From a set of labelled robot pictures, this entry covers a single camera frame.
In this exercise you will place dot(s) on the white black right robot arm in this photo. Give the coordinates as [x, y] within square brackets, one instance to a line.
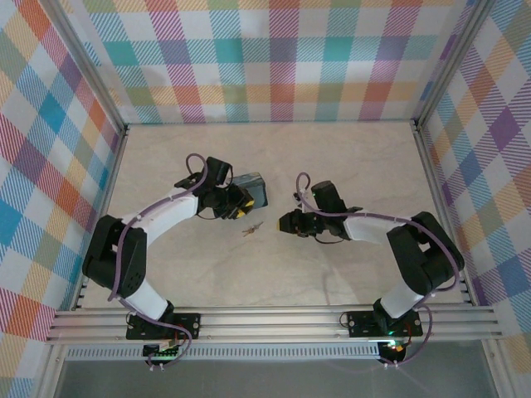
[427, 257]

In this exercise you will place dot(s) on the aluminium frame post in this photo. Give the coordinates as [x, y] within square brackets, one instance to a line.
[452, 62]
[83, 62]

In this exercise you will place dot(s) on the dark blue painted box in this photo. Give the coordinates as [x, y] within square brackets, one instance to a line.
[257, 192]

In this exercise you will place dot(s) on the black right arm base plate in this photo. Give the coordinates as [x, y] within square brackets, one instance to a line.
[361, 323]

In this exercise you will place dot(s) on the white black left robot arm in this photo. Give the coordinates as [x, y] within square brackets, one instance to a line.
[166, 213]

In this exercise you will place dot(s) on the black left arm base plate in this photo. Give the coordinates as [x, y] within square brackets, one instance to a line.
[186, 325]

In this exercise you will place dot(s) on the green-lit controller board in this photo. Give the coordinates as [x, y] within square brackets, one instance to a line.
[162, 351]

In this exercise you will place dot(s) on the yellow black controller board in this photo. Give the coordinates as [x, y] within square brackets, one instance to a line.
[394, 350]

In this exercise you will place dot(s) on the aluminium side rail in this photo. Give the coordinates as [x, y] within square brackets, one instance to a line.
[103, 199]
[444, 207]

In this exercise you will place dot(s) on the long aluminium mounting rail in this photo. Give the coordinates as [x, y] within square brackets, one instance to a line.
[269, 325]

